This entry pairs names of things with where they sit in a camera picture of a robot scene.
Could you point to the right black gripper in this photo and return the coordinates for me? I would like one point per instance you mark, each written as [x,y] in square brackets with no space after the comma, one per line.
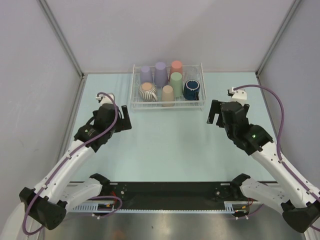
[216,108]

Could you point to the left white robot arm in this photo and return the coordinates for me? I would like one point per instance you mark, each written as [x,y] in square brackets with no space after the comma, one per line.
[48,202]

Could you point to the left lilac plastic cup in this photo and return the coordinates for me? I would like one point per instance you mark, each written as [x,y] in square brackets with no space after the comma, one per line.
[146,75]

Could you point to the salmon pink plastic cup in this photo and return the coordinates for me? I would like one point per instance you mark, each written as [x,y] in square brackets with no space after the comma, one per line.
[176,67]

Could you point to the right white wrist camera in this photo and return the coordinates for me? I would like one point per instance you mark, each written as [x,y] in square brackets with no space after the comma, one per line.
[239,95]

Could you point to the white wire dish rack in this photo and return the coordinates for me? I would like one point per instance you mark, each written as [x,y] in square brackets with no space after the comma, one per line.
[137,103]

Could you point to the dark blue ceramic mug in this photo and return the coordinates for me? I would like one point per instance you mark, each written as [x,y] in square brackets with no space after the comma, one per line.
[191,90]

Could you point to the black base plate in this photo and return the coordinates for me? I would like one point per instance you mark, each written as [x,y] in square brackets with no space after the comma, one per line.
[173,195]

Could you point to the slotted cable duct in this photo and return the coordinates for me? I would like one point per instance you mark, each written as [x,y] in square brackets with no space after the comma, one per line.
[92,207]

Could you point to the striped ceramic mug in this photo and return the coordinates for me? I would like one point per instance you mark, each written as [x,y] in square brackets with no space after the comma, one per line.
[148,92]

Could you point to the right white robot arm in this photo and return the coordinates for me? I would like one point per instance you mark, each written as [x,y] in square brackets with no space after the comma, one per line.
[298,201]

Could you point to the green plastic cup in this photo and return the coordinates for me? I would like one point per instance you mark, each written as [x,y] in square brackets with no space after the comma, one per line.
[176,82]

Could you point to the beige plastic cup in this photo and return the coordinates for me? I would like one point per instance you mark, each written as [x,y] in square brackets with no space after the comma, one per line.
[167,94]

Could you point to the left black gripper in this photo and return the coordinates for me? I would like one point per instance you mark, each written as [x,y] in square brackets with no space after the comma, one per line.
[123,124]

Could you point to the tall lilac plastic cup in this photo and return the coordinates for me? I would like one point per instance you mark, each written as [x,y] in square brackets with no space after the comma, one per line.
[160,74]

